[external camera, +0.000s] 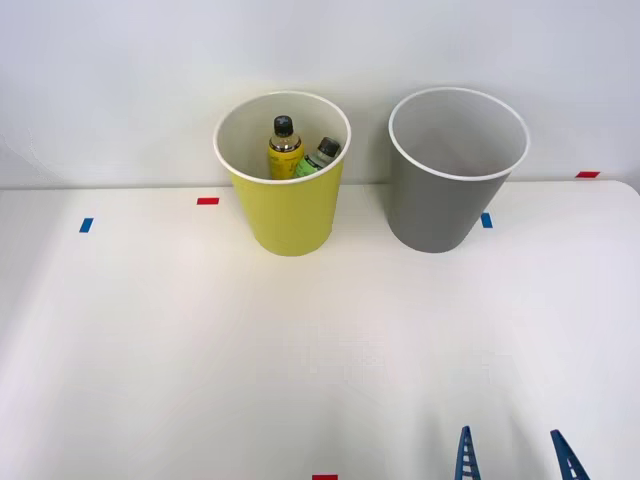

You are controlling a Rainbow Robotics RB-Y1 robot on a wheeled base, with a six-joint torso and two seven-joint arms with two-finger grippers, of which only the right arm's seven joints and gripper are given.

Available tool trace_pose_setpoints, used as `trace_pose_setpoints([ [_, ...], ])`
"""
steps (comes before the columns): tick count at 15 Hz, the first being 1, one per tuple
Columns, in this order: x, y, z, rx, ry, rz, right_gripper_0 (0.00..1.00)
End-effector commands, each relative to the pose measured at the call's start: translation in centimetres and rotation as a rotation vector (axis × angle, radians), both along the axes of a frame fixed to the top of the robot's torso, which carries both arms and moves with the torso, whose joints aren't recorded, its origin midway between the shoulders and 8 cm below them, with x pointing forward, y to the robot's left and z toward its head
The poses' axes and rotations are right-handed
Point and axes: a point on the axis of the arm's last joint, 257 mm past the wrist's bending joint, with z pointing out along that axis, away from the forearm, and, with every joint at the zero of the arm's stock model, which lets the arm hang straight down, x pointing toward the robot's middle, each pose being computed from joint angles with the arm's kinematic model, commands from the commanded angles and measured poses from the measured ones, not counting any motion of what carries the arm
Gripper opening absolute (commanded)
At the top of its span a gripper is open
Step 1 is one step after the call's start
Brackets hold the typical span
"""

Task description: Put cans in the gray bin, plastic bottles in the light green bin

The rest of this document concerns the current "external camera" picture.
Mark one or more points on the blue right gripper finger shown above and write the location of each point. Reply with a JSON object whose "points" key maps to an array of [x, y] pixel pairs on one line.
{"points": [[570, 460], [468, 460]]}

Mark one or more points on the grey plastic waste bin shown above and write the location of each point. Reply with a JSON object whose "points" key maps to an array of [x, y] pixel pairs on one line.
{"points": [[440, 210]]}

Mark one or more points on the yellow-green plastic waste bin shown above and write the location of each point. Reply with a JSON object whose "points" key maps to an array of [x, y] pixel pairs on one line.
{"points": [[295, 215]]}

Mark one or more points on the green label plastic bottle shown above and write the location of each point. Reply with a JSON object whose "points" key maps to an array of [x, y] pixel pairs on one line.
{"points": [[312, 162]]}

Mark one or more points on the yellow label plastic bottle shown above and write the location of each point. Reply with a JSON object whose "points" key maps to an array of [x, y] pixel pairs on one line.
{"points": [[285, 160]]}

